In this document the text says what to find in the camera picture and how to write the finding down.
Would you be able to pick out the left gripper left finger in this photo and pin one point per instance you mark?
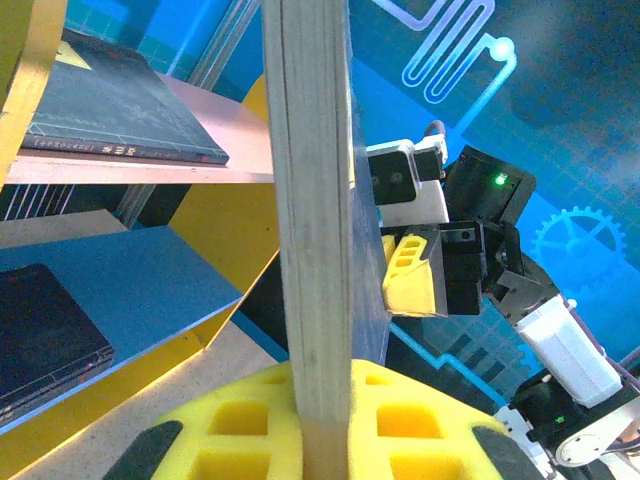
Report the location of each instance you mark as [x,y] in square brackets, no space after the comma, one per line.
[225,430]

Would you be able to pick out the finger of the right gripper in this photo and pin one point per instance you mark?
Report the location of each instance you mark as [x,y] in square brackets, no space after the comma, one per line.
[415,285]

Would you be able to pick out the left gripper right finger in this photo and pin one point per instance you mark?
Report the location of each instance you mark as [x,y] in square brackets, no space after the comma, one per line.
[415,435]

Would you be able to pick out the dark blue book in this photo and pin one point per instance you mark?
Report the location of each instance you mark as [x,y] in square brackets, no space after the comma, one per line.
[315,200]
[40,325]
[125,110]
[50,384]
[50,393]

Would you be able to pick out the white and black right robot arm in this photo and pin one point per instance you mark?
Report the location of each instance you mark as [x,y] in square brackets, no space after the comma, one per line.
[570,350]

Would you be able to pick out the dark blue book, two-character label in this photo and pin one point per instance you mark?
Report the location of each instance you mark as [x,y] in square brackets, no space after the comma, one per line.
[50,393]

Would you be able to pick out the yellow bookshelf with pink board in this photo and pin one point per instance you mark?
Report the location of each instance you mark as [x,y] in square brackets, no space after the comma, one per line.
[210,235]

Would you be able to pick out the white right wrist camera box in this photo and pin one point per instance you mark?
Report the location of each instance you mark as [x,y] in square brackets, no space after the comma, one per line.
[395,175]

